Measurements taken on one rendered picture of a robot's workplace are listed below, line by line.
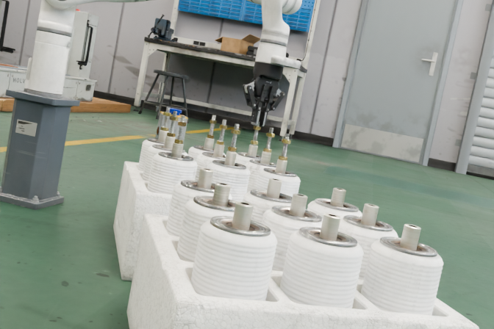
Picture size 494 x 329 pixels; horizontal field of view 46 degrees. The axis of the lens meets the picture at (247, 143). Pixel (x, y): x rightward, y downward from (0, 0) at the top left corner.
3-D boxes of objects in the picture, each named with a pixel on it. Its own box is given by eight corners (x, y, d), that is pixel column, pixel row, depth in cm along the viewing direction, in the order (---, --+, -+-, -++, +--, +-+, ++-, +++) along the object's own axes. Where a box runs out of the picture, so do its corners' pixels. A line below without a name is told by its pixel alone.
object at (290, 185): (285, 250, 137) (301, 174, 135) (285, 261, 127) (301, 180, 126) (245, 241, 137) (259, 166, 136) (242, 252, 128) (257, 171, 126)
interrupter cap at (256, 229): (216, 234, 67) (217, 228, 67) (203, 217, 75) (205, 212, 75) (278, 241, 70) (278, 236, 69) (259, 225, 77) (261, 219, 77)
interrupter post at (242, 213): (232, 230, 71) (237, 204, 70) (228, 225, 73) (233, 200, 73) (251, 233, 71) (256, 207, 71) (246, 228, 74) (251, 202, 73)
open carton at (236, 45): (225, 54, 641) (229, 34, 639) (257, 59, 624) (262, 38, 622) (212, 50, 614) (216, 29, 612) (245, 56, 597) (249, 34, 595)
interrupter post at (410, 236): (404, 251, 77) (409, 227, 77) (395, 246, 80) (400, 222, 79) (420, 253, 78) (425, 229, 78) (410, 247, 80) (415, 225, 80)
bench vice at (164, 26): (159, 41, 614) (163, 18, 612) (175, 44, 611) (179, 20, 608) (144, 36, 574) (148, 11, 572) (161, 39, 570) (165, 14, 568)
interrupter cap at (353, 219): (356, 230, 85) (356, 225, 85) (334, 217, 93) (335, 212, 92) (401, 236, 87) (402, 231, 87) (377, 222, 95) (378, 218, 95)
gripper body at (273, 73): (272, 63, 157) (265, 98, 158) (248, 57, 151) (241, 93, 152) (291, 65, 151) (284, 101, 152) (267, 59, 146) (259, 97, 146)
